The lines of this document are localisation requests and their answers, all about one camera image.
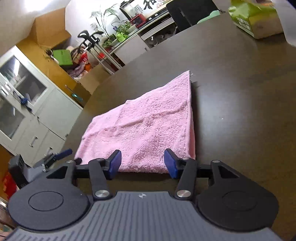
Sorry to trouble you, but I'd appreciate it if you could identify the pink terry towel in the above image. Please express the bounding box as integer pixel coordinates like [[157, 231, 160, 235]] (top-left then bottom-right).
[[75, 71, 196, 173]]

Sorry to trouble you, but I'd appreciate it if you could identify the glass door cabinet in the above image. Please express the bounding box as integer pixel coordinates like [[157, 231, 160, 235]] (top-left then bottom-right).
[[1, 46, 82, 166]]

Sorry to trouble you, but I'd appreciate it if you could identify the large cardboard box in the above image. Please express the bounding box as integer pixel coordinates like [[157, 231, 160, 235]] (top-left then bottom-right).
[[73, 64, 110, 106]]

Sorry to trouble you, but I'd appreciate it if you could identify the green box on pile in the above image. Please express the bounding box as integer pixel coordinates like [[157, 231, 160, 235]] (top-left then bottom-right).
[[53, 49, 73, 66]]

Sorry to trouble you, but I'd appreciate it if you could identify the green plant pot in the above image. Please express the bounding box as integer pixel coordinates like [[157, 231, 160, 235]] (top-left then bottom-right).
[[115, 32, 128, 43]]

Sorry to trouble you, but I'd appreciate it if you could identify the red appliance base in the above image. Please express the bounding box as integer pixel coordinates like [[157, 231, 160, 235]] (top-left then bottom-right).
[[130, 14, 147, 29]]

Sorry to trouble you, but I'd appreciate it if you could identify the black office chair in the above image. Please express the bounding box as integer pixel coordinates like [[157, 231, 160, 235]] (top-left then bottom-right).
[[166, 0, 218, 32]]

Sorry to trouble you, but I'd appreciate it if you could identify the framed calligraphy picture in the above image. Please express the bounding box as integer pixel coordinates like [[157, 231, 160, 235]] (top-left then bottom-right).
[[119, 0, 170, 20]]

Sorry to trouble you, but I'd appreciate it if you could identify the green tissue box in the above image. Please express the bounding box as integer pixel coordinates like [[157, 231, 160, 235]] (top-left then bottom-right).
[[228, 0, 283, 39]]

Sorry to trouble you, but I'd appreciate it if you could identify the frosted plastic cup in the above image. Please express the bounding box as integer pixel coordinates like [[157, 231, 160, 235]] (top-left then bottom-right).
[[273, 0, 296, 47]]

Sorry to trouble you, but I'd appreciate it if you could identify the black handled trolley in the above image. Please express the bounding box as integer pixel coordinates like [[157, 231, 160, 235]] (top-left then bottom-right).
[[77, 30, 122, 75]]

